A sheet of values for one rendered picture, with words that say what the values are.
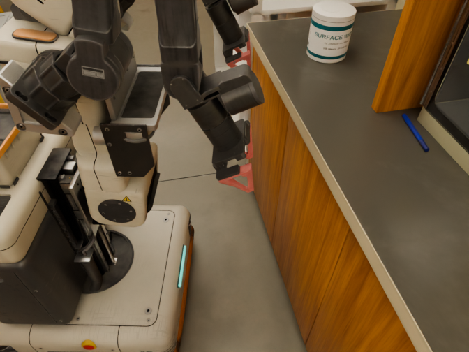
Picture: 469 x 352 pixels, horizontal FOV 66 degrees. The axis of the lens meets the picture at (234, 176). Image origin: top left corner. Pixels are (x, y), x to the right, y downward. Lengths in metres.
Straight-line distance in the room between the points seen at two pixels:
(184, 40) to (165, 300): 1.03
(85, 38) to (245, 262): 1.39
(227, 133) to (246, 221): 1.29
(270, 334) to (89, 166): 1.03
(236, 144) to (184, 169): 1.53
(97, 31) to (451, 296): 0.70
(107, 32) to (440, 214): 0.70
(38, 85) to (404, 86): 0.84
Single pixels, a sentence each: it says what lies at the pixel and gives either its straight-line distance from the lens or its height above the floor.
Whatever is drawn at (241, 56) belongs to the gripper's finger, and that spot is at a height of 1.06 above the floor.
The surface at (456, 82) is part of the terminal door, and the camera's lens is 0.95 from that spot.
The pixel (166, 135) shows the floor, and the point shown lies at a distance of 2.44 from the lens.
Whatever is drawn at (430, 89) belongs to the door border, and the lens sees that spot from 1.01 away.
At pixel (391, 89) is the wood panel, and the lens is 1.04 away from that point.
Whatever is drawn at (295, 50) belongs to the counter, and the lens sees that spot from 1.31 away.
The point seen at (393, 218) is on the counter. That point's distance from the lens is 0.80.
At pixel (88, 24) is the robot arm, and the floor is 1.31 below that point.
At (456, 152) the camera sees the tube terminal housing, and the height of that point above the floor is 0.96.
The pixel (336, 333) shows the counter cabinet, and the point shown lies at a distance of 1.14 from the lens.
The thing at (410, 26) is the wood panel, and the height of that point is 1.17.
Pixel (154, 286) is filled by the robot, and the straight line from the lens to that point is 1.43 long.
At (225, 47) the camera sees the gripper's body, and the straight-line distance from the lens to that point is 1.03.
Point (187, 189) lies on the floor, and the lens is 2.07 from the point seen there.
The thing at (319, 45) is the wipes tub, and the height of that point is 1.00.
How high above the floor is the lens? 1.52
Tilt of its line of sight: 46 degrees down
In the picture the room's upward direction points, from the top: straight up
